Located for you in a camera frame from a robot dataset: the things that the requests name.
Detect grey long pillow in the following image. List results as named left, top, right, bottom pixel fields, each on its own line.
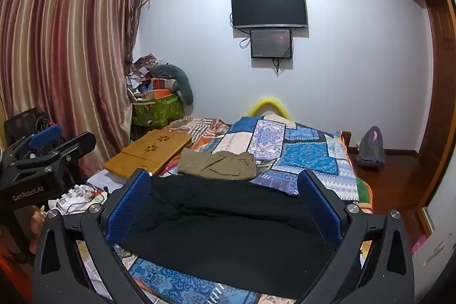
left=149, top=64, right=195, bottom=105

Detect khaki folded pants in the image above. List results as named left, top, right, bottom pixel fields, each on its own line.
left=177, top=150, right=258, bottom=181

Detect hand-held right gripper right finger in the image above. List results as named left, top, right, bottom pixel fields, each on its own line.
left=297, top=169, right=416, bottom=304

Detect wooden bed frame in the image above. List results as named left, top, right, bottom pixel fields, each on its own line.
left=343, top=130, right=359, bottom=150

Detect black pants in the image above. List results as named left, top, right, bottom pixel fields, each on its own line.
left=116, top=175, right=348, bottom=299

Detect pink object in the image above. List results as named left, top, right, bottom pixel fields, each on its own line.
left=411, top=234, right=428, bottom=256

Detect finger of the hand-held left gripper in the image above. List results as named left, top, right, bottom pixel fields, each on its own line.
left=28, top=125, right=62, bottom=150
left=48, top=131, right=97, bottom=166

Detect striped orange cloth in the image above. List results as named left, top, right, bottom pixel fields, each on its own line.
left=167, top=117, right=232, bottom=150

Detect grey backpack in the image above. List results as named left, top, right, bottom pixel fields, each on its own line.
left=355, top=126, right=386, bottom=168

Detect blue patchwork blanket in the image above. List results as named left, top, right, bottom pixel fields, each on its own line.
left=114, top=116, right=361, bottom=304

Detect orange bed sheet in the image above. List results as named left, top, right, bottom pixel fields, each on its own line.
left=340, top=131, right=375, bottom=215

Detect white printed cloth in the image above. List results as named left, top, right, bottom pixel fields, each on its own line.
left=50, top=170, right=123, bottom=219

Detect wooden door frame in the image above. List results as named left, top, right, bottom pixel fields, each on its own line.
left=416, top=0, right=456, bottom=237

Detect black monitor cable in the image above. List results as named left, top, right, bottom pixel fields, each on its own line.
left=271, top=40, right=292, bottom=77

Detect wooden lap desk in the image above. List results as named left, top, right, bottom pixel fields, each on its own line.
left=103, top=129, right=193, bottom=178

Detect pile of mixed clutter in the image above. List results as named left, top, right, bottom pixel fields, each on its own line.
left=125, top=54, right=172, bottom=101

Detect black mesh chair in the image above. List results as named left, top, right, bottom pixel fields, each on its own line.
left=3, top=107, right=65, bottom=150

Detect small black wall monitor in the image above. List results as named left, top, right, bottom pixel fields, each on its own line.
left=250, top=28, right=293, bottom=60

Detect black wall television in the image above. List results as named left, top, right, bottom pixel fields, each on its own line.
left=230, top=0, right=309, bottom=30

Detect yellow foam arch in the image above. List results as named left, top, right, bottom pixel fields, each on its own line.
left=248, top=98, right=293, bottom=121

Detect striped pink curtain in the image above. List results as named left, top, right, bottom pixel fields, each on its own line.
left=0, top=0, right=141, bottom=183

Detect person's left forearm orange sleeve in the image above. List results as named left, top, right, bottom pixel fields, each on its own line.
left=0, top=229, right=34, bottom=304

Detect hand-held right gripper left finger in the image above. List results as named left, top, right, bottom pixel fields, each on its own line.
left=32, top=169, right=154, bottom=304

